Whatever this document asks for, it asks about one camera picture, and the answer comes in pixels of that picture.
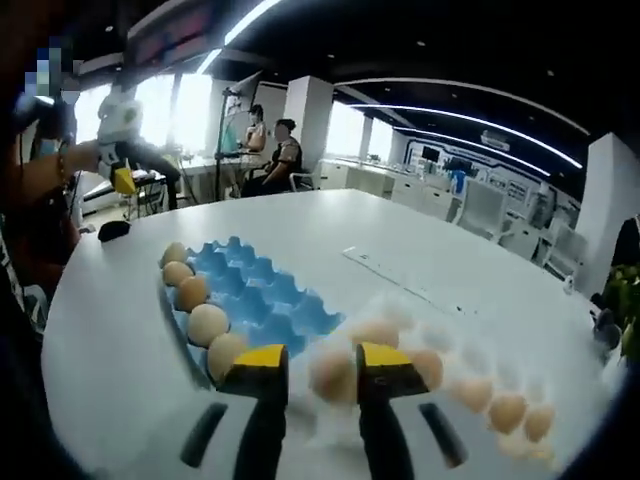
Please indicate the group of brown eggs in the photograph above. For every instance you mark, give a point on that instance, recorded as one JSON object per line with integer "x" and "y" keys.
{"x": 472, "y": 395}

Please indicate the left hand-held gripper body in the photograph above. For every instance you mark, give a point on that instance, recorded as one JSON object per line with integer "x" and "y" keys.
{"x": 117, "y": 117}

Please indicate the blue egg tray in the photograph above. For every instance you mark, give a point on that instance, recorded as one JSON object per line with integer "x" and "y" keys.
{"x": 260, "y": 295}

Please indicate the white mesh chair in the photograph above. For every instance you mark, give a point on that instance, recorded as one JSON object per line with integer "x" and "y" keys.
{"x": 482, "y": 205}
{"x": 565, "y": 240}

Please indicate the small black object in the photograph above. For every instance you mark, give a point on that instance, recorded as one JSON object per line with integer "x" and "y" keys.
{"x": 114, "y": 231}

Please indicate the white cabinet row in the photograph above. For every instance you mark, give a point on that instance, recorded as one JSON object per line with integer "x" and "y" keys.
{"x": 380, "y": 180}

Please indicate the white office chair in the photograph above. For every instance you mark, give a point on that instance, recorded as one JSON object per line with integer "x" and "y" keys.
{"x": 302, "y": 181}

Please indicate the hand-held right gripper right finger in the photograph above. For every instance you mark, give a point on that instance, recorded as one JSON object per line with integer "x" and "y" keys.
{"x": 375, "y": 425}

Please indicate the ceiling light strip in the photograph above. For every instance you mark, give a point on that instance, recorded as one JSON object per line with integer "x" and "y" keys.
{"x": 252, "y": 20}

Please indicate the small grey object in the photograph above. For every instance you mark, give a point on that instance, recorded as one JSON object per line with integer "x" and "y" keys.
{"x": 607, "y": 330}

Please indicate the green potted plant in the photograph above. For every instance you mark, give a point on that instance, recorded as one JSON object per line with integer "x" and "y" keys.
{"x": 625, "y": 285}

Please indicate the white egg tray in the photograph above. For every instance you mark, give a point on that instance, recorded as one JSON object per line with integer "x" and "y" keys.
{"x": 440, "y": 330}

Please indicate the person's left hand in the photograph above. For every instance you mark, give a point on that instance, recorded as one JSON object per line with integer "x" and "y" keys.
{"x": 87, "y": 155}

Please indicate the white power strip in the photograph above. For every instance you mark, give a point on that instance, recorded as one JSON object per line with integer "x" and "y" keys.
{"x": 357, "y": 254}

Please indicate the lit wall display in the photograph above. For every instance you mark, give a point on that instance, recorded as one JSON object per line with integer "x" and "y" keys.
{"x": 450, "y": 155}

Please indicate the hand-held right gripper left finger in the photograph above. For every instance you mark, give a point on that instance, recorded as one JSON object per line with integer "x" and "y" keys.
{"x": 265, "y": 425}

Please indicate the small white object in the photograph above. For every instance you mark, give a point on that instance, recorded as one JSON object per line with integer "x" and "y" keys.
{"x": 568, "y": 285}

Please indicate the ceiling air conditioner unit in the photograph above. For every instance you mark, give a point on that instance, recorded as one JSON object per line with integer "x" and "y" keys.
{"x": 495, "y": 138}

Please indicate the white square pillar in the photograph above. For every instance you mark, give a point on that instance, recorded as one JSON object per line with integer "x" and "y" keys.
{"x": 607, "y": 200}
{"x": 310, "y": 120}

